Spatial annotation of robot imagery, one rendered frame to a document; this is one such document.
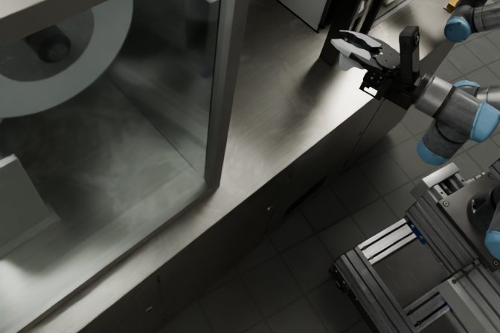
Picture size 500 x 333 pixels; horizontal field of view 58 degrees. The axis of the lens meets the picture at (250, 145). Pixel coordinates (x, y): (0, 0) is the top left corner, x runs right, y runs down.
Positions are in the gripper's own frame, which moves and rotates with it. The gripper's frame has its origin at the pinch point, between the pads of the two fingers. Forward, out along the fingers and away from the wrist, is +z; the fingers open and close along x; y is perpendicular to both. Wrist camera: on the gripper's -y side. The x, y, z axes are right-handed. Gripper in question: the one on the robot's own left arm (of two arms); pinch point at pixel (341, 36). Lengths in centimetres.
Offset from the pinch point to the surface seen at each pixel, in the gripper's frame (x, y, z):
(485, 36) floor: 222, 95, -44
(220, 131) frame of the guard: -30.4, 11.3, 8.3
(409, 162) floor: 99, 111, -40
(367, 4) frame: 36.6, 11.1, 4.2
